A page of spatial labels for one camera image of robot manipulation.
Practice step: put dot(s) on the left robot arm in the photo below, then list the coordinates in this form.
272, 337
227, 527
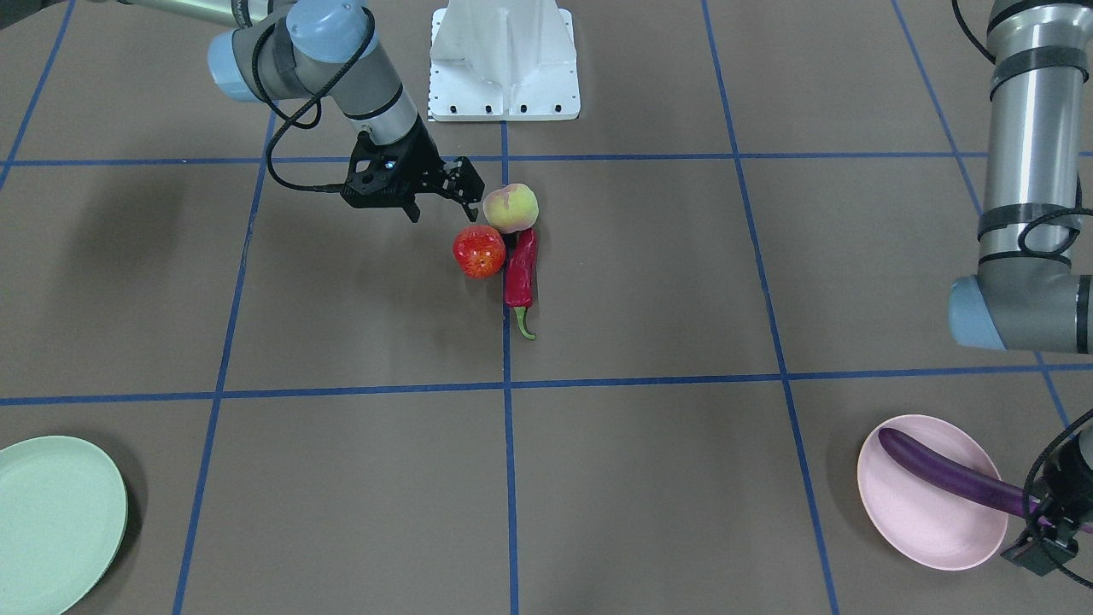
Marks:
1025, 295

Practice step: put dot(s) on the green plate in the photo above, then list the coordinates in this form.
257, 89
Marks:
63, 516

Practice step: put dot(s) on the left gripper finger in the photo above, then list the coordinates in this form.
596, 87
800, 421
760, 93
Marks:
1044, 553

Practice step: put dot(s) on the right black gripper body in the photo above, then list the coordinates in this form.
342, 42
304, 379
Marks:
422, 159

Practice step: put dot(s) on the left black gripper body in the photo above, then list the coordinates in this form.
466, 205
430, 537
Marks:
1071, 476

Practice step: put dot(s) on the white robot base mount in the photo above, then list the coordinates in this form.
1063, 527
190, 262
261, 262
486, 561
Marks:
511, 61

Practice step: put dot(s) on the pink plate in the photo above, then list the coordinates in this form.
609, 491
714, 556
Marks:
923, 522

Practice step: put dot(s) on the yellow pink peach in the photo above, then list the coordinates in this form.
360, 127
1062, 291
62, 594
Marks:
511, 209

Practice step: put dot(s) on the red pomegranate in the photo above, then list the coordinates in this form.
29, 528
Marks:
480, 251

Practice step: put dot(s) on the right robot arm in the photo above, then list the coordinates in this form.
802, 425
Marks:
292, 56

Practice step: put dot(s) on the purple eggplant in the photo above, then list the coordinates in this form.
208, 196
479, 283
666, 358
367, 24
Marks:
957, 479

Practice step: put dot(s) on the red chili pepper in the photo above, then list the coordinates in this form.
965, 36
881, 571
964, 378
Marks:
519, 279

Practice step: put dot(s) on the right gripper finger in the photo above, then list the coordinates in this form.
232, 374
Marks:
411, 208
459, 181

